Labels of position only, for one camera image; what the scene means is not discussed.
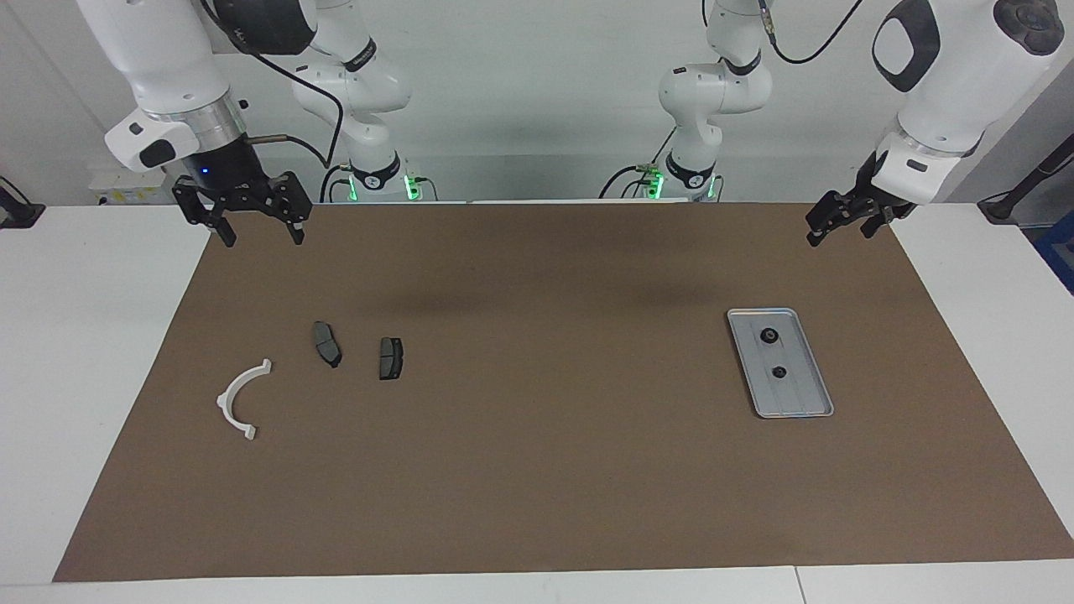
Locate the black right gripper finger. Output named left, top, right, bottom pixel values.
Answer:
left=172, top=180, right=238, bottom=248
left=265, top=171, right=314, bottom=247

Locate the silver metal tray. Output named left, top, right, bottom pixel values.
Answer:
left=727, top=307, right=835, bottom=419

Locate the white power strip box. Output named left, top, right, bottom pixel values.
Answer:
left=88, top=168, right=181, bottom=207

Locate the black clamp stand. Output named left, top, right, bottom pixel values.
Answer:
left=978, top=134, right=1074, bottom=224
left=0, top=176, right=45, bottom=229

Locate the blue storage bin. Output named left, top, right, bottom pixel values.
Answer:
left=1034, top=214, right=1074, bottom=294

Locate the brown table mat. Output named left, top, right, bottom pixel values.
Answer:
left=52, top=201, right=1074, bottom=583

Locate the black base cable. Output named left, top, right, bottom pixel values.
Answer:
left=598, top=126, right=677, bottom=200
left=319, top=162, right=355, bottom=203

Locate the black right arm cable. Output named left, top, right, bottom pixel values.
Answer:
left=201, top=0, right=347, bottom=194

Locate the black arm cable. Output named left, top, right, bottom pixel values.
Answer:
left=758, top=0, right=865, bottom=65
left=201, top=0, right=347, bottom=194

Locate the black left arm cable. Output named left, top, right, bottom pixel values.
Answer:
left=758, top=0, right=865, bottom=65

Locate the white curved plastic bracket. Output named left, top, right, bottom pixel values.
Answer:
left=216, top=359, right=274, bottom=441

